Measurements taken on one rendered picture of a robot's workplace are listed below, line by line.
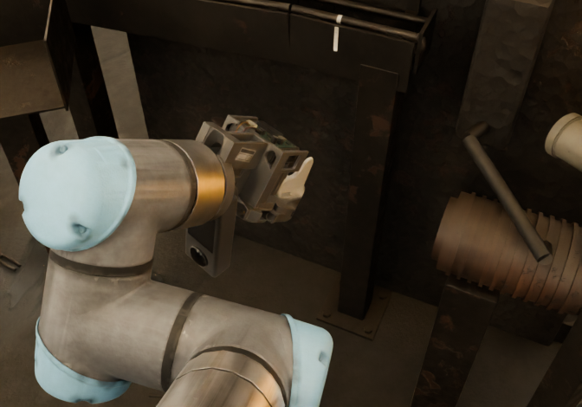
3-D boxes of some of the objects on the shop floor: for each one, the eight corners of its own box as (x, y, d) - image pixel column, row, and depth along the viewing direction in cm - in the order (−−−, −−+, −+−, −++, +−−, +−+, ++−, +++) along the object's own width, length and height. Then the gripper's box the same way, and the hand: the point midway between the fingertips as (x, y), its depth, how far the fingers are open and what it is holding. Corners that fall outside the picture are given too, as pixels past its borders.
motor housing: (411, 354, 133) (460, 169, 95) (518, 395, 127) (616, 214, 89) (391, 408, 125) (436, 229, 87) (505, 455, 118) (606, 283, 80)
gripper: (255, 159, 52) (356, 155, 71) (179, 106, 55) (294, 115, 74) (213, 245, 55) (320, 219, 73) (142, 189, 58) (261, 177, 77)
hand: (291, 189), depth 73 cm, fingers closed
